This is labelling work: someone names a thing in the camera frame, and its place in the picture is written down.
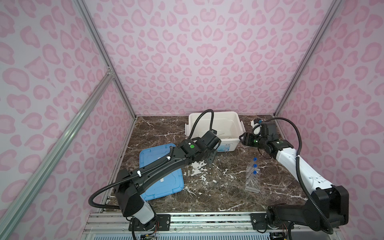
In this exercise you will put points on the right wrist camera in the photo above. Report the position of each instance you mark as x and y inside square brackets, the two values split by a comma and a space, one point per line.
[256, 121]

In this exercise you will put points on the clear plastic test tube rack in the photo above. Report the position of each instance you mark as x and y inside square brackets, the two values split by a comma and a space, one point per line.
[254, 188]

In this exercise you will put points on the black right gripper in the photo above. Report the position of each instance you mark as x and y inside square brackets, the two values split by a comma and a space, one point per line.
[247, 137]

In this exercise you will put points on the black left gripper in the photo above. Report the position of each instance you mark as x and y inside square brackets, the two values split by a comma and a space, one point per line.
[212, 158]

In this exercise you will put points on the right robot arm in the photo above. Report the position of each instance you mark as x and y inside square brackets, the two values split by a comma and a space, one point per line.
[327, 205]

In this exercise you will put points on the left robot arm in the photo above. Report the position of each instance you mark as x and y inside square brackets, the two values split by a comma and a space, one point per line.
[136, 182]

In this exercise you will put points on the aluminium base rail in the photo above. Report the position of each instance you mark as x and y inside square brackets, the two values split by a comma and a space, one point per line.
[202, 226]

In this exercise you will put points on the white plastic storage bin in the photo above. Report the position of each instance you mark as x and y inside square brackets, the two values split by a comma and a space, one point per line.
[228, 127]

